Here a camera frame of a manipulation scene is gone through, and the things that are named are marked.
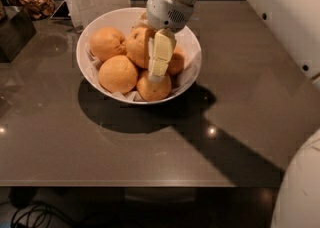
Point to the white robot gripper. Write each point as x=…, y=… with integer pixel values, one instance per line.
x=165, y=11

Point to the orange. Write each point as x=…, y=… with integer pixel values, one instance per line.
x=118, y=74
x=176, y=64
x=137, y=46
x=106, y=43
x=151, y=91

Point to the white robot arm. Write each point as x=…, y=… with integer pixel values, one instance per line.
x=244, y=124

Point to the white ceramic bowl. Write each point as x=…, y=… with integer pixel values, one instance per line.
x=190, y=43

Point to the white paper liner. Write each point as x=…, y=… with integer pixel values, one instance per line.
x=186, y=72

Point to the dark box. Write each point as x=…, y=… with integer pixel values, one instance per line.
x=16, y=30

